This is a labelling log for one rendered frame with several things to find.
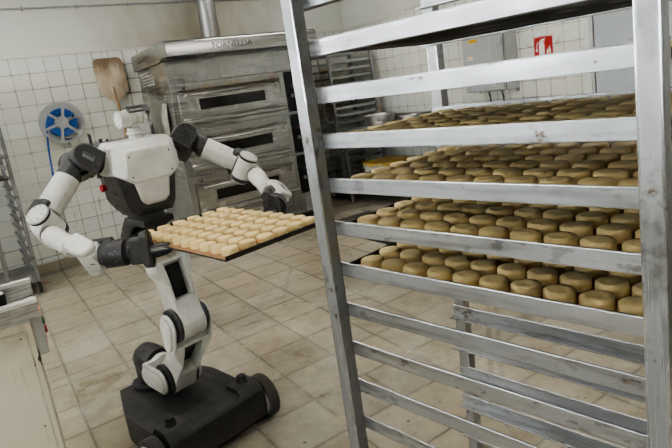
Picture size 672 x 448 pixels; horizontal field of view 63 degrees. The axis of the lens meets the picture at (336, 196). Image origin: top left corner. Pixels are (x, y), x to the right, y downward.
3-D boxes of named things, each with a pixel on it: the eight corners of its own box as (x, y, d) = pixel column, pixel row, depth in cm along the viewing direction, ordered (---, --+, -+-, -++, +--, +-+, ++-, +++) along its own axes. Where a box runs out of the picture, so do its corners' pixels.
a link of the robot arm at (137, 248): (150, 271, 172) (113, 276, 172) (159, 262, 181) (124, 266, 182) (141, 233, 169) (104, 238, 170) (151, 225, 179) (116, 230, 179)
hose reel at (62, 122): (102, 204, 573) (77, 99, 551) (105, 206, 559) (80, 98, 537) (59, 214, 552) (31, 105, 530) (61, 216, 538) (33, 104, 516)
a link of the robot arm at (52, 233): (53, 247, 175) (17, 227, 183) (72, 262, 183) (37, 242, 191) (76, 221, 179) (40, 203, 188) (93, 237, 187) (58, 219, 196)
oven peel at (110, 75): (141, 253, 569) (91, 58, 551) (140, 253, 573) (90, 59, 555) (169, 245, 585) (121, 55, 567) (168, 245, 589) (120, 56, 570)
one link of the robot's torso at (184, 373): (147, 382, 244) (156, 308, 218) (186, 362, 257) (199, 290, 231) (166, 407, 236) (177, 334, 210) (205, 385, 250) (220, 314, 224)
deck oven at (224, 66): (208, 259, 513) (164, 40, 473) (169, 239, 613) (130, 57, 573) (343, 218, 595) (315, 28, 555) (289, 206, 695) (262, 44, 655)
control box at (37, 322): (39, 355, 180) (28, 316, 178) (33, 333, 200) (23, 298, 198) (51, 351, 182) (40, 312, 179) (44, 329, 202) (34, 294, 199)
